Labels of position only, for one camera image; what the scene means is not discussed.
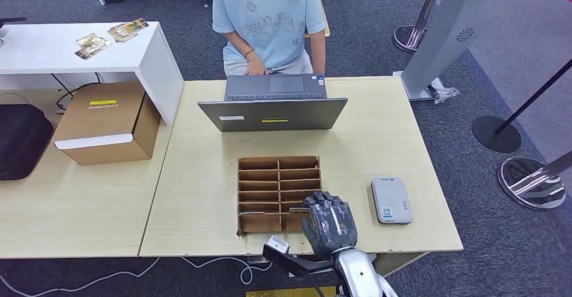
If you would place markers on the brown divided card rack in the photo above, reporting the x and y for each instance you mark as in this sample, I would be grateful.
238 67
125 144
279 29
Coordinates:
259 181

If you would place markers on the silver kiosk panel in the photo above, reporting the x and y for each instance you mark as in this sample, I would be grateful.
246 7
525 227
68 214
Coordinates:
451 17

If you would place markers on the black bag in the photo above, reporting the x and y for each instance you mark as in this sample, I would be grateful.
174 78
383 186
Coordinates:
22 143

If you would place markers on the person's right forearm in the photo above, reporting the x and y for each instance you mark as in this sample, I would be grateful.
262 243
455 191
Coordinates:
239 46

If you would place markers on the black stanchion post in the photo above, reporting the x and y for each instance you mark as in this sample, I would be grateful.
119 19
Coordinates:
496 135

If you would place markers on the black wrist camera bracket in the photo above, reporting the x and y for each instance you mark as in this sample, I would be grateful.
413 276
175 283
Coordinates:
290 261

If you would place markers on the white side table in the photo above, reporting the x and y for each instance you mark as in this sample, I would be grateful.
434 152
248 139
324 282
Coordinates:
44 49

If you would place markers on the brown cardboard box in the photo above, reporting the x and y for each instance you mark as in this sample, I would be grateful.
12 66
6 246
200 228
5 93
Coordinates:
103 120

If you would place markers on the chrome stanchion post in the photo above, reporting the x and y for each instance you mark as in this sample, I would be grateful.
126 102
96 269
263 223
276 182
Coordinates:
409 38
532 187

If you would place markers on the person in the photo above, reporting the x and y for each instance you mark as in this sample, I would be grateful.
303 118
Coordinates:
268 22

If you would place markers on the clear plastic bag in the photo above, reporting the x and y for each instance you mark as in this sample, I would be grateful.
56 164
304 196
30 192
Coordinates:
442 93

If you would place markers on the person's right hand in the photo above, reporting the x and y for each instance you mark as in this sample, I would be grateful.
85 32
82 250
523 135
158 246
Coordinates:
255 68

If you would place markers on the person's left forearm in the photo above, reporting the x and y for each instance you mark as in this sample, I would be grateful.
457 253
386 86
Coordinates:
317 53

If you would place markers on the grey card reader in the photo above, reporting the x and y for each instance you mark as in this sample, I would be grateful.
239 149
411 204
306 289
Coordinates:
391 196

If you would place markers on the grey Lenovo laptop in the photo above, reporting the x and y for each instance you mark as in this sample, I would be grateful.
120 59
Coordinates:
272 116

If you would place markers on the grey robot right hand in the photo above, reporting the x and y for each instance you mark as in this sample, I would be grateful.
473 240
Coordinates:
330 223

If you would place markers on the yellow floor plate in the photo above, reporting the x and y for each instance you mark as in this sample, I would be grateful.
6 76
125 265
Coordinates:
277 292

